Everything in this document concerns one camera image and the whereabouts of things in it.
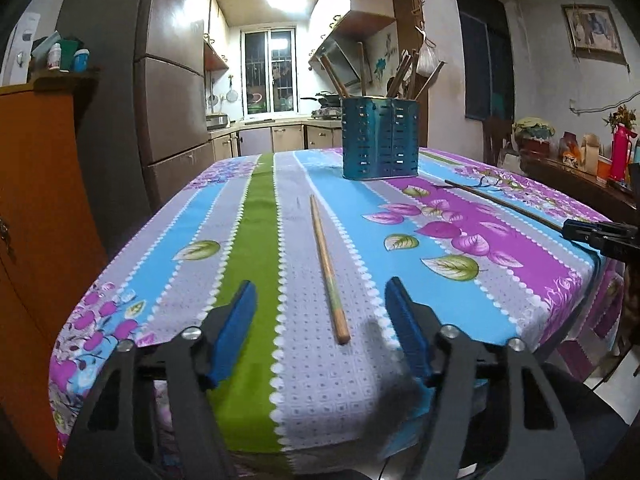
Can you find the steel range hood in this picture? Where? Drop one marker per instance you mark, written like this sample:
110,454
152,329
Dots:
335,62

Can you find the upper kitchen cabinets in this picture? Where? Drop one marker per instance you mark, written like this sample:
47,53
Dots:
215,35

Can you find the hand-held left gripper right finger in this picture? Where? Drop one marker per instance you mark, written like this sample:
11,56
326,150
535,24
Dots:
407,330

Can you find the wooden chair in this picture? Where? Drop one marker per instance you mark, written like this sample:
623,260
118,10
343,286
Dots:
497,140

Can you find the hanging strainers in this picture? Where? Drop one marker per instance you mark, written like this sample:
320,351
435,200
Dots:
233,92

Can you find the green plastic container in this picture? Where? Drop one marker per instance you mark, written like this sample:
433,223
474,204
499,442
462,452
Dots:
71,52

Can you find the orange wooden cabinet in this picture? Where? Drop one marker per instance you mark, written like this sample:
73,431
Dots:
40,235

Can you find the red thermos bottle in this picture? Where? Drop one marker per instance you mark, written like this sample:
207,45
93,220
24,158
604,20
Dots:
621,155

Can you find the gas stove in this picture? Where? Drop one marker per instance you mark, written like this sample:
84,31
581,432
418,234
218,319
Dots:
327,112

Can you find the orange packets on table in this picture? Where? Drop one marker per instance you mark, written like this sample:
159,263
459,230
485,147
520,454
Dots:
587,155

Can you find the floral striped tablecloth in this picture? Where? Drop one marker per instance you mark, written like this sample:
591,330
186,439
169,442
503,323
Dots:
300,400

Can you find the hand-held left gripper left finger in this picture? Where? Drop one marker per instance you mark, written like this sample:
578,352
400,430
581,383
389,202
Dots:
235,330

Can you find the blue lidded jar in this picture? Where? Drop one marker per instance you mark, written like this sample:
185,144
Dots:
80,60

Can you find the white pill bottle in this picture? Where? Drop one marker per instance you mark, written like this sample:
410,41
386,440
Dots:
54,56

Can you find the dark curtained window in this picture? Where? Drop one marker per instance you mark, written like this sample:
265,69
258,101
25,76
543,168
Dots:
482,55

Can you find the flower pot with doily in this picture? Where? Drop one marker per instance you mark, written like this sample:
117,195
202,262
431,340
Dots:
534,137

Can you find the grey refrigerator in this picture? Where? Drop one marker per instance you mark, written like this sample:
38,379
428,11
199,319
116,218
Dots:
165,85

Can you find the person's dark trousers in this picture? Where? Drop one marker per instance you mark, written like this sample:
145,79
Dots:
590,420

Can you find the steel cooking pot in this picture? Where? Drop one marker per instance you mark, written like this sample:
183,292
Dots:
217,121

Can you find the blue perforated utensil holder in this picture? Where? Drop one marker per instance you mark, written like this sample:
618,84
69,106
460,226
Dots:
380,140

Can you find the dark wooden side table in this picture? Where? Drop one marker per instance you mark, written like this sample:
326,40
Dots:
575,185

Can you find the cabinet above range hood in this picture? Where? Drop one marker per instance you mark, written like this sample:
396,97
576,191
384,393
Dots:
365,5

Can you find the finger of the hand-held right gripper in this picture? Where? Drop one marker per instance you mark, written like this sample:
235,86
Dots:
580,228
617,250

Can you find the blue flower wall decal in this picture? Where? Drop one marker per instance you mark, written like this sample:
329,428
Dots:
382,60

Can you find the set of wooden chopsticks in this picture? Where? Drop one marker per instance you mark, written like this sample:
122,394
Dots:
335,77

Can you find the dark brown chopstick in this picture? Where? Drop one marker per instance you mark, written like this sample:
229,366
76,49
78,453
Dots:
505,206

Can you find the white hanging plastic bag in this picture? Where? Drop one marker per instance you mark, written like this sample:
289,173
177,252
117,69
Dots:
427,60

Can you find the framed wall picture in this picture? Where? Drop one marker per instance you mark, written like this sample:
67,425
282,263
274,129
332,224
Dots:
595,32

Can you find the black wok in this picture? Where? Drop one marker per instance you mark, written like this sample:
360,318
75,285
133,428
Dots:
322,97

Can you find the kitchen counter cabinets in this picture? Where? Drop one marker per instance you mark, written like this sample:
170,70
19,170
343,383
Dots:
285,140

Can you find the light bamboo chopstick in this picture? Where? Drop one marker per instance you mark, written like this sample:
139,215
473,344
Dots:
327,270

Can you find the kitchen window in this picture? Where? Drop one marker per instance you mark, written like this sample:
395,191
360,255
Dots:
270,70

